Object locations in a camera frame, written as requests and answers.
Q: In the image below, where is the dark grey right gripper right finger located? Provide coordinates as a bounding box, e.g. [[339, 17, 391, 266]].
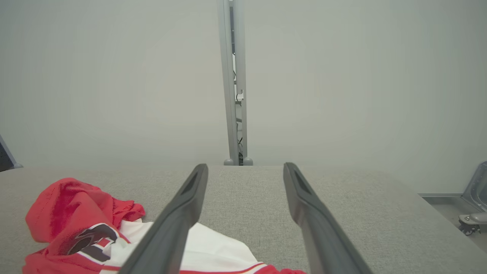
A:
[[283, 162, 374, 274]]

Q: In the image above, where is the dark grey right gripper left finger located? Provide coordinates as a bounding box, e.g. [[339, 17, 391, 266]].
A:
[[119, 164, 209, 274]]

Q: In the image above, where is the red Bulls jersey shirt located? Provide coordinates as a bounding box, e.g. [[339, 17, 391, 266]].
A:
[[22, 178, 307, 274]]

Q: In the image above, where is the dark framed panel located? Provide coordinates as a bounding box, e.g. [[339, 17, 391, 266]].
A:
[[0, 134, 24, 172]]

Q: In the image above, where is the grey metal wheeled frame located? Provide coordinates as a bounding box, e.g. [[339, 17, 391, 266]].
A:
[[419, 161, 487, 236]]

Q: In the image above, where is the grey metal partition post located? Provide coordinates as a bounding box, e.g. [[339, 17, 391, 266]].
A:
[[217, 0, 253, 166]]

